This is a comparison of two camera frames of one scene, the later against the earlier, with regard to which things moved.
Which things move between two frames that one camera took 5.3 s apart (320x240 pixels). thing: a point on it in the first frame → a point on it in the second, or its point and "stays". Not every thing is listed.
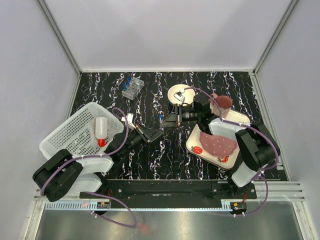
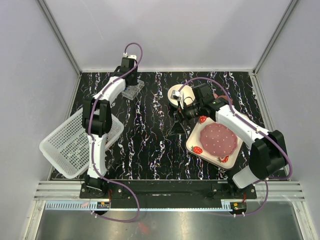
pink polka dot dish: (217, 145) stays
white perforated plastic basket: (78, 136) stays
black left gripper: (151, 133) → (135, 81)
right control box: (238, 207) stays
